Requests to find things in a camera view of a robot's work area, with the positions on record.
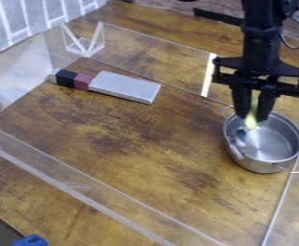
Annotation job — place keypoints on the grey block with coloured end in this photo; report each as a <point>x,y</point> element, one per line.
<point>109,83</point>

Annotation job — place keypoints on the blue object at corner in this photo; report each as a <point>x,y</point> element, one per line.
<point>31,240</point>

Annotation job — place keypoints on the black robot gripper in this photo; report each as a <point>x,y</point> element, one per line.
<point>259,70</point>

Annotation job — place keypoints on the silver metal pot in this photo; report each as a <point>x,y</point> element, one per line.
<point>269,148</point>

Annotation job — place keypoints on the yellow handled metal spoon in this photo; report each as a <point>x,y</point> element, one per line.
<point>249,125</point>

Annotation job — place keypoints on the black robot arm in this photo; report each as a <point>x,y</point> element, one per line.
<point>267,14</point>

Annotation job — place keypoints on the clear acrylic triangle stand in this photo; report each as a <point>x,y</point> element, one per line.
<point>81,45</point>

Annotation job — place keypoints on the black wall strip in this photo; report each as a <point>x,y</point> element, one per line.
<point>221,17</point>

